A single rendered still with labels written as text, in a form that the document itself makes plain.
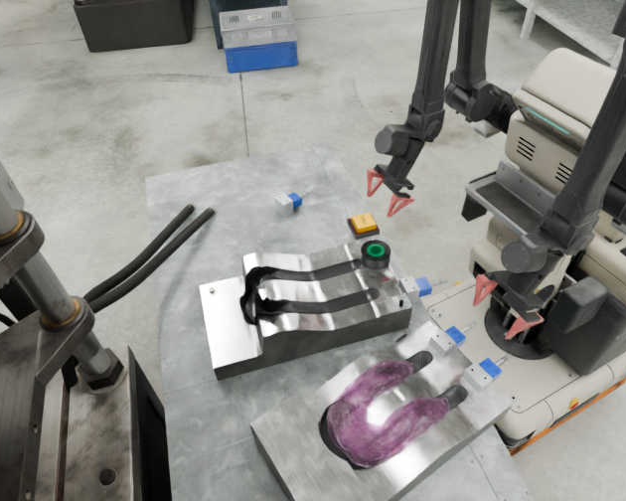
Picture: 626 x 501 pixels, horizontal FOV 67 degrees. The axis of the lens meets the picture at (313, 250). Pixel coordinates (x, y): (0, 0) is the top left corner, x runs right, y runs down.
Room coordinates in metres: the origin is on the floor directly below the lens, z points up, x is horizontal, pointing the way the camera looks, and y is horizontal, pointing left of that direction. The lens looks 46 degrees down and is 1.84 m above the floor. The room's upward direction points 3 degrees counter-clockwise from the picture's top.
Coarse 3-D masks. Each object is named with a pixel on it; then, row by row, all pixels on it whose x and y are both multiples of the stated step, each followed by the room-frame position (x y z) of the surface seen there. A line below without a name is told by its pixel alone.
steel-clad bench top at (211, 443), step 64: (192, 192) 1.29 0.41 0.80; (256, 192) 1.28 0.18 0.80; (320, 192) 1.26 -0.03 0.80; (192, 256) 0.98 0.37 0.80; (192, 320) 0.75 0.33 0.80; (192, 384) 0.56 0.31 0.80; (256, 384) 0.55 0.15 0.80; (320, 384) 0.55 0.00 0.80; (192, 448) 0.41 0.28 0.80; (256, 448) 0.40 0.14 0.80
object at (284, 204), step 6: (294, 192) 1.22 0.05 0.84; (306, 192) 1.22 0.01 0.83; (312, 192) 1.23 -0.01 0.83; (276, 198) 1.17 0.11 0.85; (282, 198) 1.17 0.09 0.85; (288, 198) 1.17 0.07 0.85; (294, 198) 1.19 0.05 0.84; (300, 198) 1.18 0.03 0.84; (276, 204) 1.17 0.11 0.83; (282, 204) 1.14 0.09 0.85; (288, 204) 1.15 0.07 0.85; (294, 204) 1.17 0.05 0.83; (300, 204) 1.18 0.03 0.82; (276, 210) 1.18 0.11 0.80; (282, 210) 1.15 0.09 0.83; (288, 210) 1.15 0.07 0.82
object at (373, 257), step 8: (376, 240) 0.90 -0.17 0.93; (368, 248) 0.87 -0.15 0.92; (376, 248) 0.87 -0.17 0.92; (384, 248) 0.86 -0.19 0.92; (368, 256) 0.83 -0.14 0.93; (376, 256) 0.83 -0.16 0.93; (384, 256) 0.83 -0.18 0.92; (368, 264) 0.83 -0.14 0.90; (376, 264) 0.82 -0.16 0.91; (384, 264) 0.82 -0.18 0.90
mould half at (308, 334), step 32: (256, 256) 0.84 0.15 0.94; (288, 256) 0.87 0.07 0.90; (320, 256) 0.88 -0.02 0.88; (352, 256) 0.87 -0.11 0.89; (224, 288) 0.80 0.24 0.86; (288, 288) 0.75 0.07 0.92; (320, 288) 0.77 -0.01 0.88; (352, 288) 0.76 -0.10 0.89; (224, 320) 0.70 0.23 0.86; (288, 320) 0.64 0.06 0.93; (320, 320) 0.66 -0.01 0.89; (352, 320) 0.67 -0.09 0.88; (384, 320) 0.67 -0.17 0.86; (224, 352) 0.61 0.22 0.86; (256, 352) 0.60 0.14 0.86; (288, 352) 0.61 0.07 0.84
